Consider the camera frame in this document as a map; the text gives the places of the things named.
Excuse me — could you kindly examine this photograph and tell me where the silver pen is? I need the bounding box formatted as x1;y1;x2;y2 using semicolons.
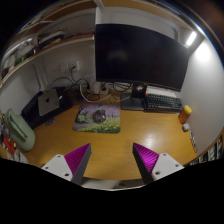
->
189;129;198;154

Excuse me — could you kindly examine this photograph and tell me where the black mechanical keyboard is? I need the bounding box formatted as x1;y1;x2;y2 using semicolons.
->
143;92;184;113

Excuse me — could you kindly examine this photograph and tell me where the orange bottle with yellow lid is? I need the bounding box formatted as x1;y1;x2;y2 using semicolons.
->
177;104;193;125

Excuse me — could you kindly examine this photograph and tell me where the white power strip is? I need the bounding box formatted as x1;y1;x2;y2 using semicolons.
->
88;81;108;95

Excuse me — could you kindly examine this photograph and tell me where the wooden wall shelf unit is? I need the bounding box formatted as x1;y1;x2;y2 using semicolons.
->
0;0;98;88

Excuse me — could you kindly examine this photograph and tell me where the floral landscape print mouse pad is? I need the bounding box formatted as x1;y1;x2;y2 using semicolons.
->
72;103;122;135

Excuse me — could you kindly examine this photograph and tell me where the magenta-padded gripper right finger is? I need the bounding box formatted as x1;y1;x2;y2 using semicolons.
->
132;142;185;185

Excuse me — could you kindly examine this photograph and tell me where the black desktop stand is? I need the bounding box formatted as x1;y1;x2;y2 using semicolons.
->
21;86;74;130

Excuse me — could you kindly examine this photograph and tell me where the white cable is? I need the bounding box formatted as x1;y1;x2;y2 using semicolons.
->
78;78;133;104

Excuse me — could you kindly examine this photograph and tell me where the black curved monitor with stand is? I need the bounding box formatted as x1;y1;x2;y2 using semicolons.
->
94;23;190;112

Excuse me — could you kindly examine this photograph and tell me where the white wall socket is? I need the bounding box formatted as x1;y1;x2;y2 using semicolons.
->
59;60;81;74

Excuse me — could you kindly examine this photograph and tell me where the row of books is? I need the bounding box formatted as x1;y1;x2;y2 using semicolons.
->
196;131;224;165

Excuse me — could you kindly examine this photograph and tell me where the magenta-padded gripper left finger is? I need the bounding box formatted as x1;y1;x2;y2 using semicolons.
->
41;143;93;186

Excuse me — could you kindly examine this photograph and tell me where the white light bar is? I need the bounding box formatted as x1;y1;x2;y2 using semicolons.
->
185;30;198;48

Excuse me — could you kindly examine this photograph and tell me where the black cables bundle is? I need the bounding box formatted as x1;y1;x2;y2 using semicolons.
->
49;64;134;101

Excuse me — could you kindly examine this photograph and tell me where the silver mini computer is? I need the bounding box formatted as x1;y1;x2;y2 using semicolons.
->
37;88;61;117

